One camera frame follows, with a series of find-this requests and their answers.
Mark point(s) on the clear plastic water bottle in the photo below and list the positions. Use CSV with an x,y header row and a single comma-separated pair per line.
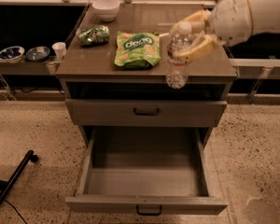
x,y
177,70

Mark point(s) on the black top drawer handle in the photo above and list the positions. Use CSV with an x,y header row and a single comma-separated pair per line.
x,y
139,112

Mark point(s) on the open middle drawer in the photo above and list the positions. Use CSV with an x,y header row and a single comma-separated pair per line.
x,y
129,166

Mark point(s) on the black middle drawer handle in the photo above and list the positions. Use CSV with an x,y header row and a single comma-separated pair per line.
x,y
147,211

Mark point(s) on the dark blue bowl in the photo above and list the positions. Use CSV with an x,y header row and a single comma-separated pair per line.
x,y
38,54

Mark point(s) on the low side shelf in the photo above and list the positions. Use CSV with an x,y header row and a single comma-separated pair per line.
x,y
26,68

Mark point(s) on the white bowl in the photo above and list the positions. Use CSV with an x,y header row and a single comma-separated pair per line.
x,y
106,10

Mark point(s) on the black stand leg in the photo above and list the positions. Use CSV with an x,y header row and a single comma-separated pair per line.
x,y
6,186

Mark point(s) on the small green snack bag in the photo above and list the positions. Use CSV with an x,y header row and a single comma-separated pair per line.
x,y
95,35

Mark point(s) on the black drawer handle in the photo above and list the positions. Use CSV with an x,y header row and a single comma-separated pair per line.
x,y
139,112
147,211

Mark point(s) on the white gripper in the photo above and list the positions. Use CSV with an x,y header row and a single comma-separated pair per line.
x,y
230,19

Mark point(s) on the green chip bag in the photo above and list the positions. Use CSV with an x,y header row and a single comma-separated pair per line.
x,y
137,51

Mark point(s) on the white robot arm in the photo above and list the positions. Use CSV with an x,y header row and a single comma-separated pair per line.
x,y
265,15

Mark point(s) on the blue patterned bowl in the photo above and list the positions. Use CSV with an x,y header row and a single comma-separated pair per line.
x,y
12,54

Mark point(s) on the grey drawer cabinet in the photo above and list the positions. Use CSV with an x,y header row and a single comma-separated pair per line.
x,y
90,73

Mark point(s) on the closed top drawer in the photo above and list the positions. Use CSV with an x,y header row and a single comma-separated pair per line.
x,y
120,113

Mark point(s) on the white paper cup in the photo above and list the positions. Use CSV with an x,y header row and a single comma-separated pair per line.
x,y
59,49

